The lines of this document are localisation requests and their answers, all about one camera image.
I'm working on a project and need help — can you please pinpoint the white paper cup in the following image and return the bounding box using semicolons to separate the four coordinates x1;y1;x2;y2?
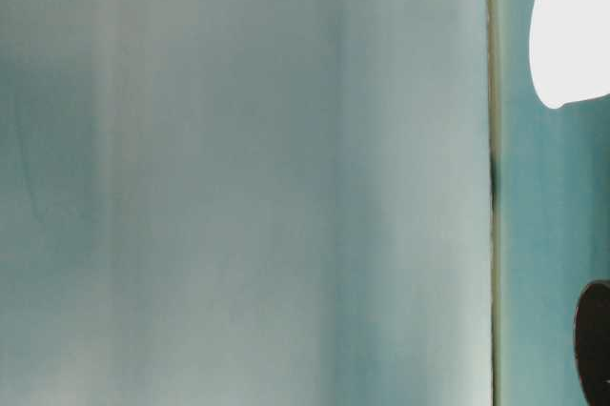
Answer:
529;0;610;111

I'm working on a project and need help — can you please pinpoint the black cup holder red handle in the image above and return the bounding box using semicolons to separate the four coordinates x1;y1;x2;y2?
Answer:
573;281;610;406

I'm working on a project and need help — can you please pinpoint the blue-green table cloth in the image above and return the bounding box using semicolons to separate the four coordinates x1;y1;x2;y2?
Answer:
488;0;610;406

